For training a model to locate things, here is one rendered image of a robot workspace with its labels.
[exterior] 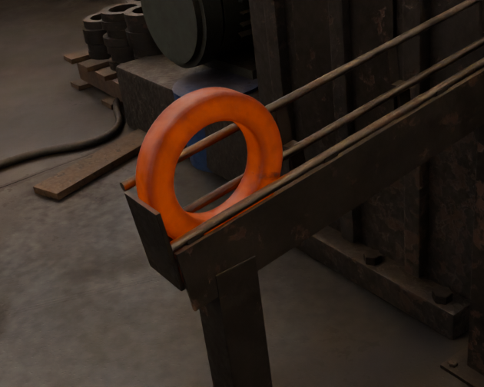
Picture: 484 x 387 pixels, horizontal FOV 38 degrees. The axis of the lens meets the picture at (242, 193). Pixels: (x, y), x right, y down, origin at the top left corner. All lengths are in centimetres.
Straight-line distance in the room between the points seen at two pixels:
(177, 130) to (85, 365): 91
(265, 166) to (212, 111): 11
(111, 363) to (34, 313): 30
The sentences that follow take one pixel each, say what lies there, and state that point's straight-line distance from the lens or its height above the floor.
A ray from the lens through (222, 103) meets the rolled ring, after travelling 78.
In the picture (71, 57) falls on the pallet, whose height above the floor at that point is 14.
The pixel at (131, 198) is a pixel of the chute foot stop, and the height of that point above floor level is 63.
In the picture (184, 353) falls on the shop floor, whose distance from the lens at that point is 154.
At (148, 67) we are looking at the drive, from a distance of 255.
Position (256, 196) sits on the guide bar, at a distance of 82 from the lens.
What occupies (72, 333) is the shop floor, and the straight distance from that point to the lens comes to 168.
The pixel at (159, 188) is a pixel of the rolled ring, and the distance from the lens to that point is 77.
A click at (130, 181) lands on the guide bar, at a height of 64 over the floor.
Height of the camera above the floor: 99
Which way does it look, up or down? 28 degrees down
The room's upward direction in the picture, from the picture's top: 8 degrees counter-clockwise
